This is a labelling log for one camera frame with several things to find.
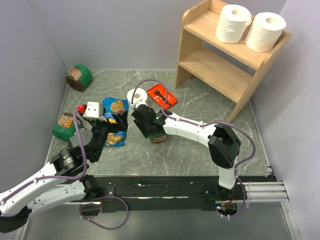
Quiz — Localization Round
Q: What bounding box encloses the blue chips bag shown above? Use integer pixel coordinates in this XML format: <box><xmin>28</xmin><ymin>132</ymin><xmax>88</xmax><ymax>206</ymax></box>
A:
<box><xmin>102</xmin><ymin>97</ymin><xmax>129</xmax><ymax>147</ymax></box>

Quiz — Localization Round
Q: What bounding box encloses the white paper roll front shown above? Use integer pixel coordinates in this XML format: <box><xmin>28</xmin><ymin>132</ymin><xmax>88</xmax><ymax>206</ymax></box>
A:
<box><xmin>215</xmin><ymin>4</ymin><xmax>252</xmax><ymax>44</ymax></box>

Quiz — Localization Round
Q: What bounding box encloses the white paper roll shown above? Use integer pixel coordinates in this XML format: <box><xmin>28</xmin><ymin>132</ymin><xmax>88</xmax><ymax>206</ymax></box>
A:
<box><xmin>126</xmin><ymin>88</ymin><xmax>148</xmax><ymax>113</ymax></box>
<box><xmin>215</xmin><ymin>4</ymin><xmax>252</xmax><ymax>44</ymax></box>
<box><xmin>245</xmin><ymin>12</ymin><xmax>287</xmax><ymax>53</ymax></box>

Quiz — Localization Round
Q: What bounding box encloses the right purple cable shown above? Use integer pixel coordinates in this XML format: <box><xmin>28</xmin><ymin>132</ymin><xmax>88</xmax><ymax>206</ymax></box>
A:
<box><xmin>130</xmin><ymin>79</ymin><xmax>256</xmax><ymax>176</ymax></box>

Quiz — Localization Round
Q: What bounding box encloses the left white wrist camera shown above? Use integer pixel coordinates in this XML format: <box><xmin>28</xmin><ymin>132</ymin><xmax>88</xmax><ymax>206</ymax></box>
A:
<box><xmin>82</xmin><ymin>101</ymin><xmax>106</xmax><ymax>121</ymax></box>

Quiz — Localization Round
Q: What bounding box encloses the orange razor box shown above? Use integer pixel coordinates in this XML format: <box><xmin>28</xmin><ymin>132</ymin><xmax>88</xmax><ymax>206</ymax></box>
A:
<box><xmin>147</xmin><ymin>84</ymin><xmax>178</xmax><ymax>110</ymax></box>

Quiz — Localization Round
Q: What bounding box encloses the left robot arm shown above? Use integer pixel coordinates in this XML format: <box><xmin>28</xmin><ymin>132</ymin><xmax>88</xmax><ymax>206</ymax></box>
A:
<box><xmin>0</xmin><ymin>120</ymin><xmax>111</xmax><ymax>233</ymax></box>

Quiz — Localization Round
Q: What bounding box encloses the black razor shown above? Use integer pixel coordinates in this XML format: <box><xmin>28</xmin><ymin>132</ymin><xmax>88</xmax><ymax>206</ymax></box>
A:
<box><xmin>152</xmin><ymin>89</ymin><xmax>166</xmax><ymax>106</ymax></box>

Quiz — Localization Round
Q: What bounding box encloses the green roll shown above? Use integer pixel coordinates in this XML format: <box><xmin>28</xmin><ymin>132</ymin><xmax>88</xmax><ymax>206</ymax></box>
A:
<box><xmin>52</xmin><ymin>112</ymin><xmax>76</xmax><ymax>142</ymax></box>
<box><xmin>148</xmin><ymin>133</ymin><xmax>167</xmax><ymax>144</ymax></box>
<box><xmin>65</xmin><ymin>64</ymin><xmax>93</xmax><ymax>92</ymax></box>

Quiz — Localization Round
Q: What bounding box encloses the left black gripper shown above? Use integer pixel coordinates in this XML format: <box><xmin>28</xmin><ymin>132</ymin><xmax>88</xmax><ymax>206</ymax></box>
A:
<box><xmin>90</xmin><ymin>107</ymin><xmax>128</xmax><ymax>160</ymax></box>

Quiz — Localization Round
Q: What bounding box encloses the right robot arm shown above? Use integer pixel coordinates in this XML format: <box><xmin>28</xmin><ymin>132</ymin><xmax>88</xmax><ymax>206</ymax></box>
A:
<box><xmin>131</xmin><ymin>104</ymin><xmax>241</xmax><ymax>200</ymax></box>

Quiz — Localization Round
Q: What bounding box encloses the wooden two-tier shelf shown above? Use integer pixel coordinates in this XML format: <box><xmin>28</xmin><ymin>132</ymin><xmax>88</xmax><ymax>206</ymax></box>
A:
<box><xmin>175</xmin><ymin>0</ymin><xmax>292</xmax><ymax>123</ymax></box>

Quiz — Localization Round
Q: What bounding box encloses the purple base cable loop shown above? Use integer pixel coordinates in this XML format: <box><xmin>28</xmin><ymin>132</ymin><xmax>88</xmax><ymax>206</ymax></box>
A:
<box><xmin>79</xmin><ymin>195</ymin><xmax>129</xmax><ymax>230</ymax></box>

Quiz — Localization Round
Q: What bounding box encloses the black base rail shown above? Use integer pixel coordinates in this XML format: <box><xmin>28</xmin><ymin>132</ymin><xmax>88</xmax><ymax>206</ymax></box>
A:
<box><xmin>68</xmin><ymin>175</ymin><xmax>248</xmax><ymax>214</ymax></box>

